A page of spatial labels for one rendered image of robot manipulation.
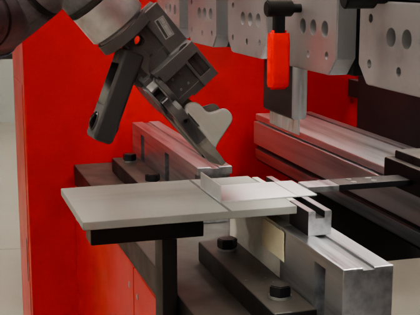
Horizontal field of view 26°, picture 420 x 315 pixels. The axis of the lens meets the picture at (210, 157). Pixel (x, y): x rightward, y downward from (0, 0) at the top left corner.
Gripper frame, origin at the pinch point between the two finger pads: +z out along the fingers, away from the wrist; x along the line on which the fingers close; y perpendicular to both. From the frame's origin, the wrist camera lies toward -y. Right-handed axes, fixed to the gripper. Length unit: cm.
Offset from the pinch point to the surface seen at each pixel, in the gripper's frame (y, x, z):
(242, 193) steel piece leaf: 0.2, -0.8, 6.2
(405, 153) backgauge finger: 21.4, 2.5, 19.8
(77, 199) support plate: -15.7, 2.8, -6.9
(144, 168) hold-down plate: -5, 63, 15
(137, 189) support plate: -9.2, 6.3, -1.5
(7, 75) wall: -16, 714, 68
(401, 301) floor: 41, 200, 171
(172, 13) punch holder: 15.2, 40.1, -9.1
